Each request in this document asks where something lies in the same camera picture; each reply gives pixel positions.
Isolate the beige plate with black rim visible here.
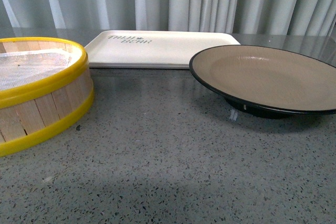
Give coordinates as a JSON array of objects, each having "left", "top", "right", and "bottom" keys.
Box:
[{"left": 189, "top": 45, "right": 335, "bottom": 118}]

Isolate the cream bear-print tray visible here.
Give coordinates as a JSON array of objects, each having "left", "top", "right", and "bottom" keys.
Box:
[{"left": 85, "top": 30, "right": 239, "bottom": 69}]

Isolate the yellow-rimmed wooden steamer basket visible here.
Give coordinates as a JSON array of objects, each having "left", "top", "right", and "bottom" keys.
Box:
[{"left": 1, "top": 37, "right": 94, "bottom": 156}]

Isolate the white steamer liner cloth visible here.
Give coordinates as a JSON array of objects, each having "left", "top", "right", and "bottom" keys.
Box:
[{"left": 1, "top": 49, "right": 81, "bottom": 91}]

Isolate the grey pleated curtain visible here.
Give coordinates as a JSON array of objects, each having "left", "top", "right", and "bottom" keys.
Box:
[{"left": 1, "top": 0, "right": 335, "bottom": 36}]

